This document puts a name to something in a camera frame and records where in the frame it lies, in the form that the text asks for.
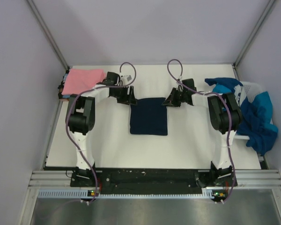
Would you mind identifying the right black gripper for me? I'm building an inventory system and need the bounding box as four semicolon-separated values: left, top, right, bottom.
163;88;187;107

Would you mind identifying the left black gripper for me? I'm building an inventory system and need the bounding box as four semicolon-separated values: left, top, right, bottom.
111;85;137;105

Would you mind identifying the navy blue t shirt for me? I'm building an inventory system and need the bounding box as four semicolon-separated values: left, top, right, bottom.
130;97;168;136

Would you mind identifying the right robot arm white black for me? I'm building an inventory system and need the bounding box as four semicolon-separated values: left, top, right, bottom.
163;79;242;186

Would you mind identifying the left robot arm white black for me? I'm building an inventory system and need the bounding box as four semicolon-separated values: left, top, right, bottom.
66;72;137;186

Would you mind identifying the stack of folded shirts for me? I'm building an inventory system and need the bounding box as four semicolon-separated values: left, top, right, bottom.
57;68;107;101

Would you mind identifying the pink folded t shirt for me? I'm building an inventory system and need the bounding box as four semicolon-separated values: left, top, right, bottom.
61;68;107;97

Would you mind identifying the white plastic laundry basket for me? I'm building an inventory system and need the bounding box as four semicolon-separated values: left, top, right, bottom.
234;81;272;140

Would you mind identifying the blue white t shirt pile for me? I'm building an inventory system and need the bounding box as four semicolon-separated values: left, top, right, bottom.
205;77;278;156

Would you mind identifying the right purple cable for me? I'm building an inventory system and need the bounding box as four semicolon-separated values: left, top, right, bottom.
166;58;237;203

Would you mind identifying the purple cable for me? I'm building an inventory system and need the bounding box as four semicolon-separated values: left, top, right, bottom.
65;62;138;203
166;58;237;203

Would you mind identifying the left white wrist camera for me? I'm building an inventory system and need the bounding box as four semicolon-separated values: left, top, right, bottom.
119;73;133;86

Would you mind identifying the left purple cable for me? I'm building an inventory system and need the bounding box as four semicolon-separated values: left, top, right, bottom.
65;62;138;203

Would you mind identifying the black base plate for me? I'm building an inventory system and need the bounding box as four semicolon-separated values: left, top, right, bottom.
70;168;234;195

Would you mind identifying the aluminium frame rail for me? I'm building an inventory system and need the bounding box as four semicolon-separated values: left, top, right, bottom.
28;170;281;189

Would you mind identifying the grey slotted cable duct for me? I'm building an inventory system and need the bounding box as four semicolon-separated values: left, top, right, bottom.
37;189;214;200

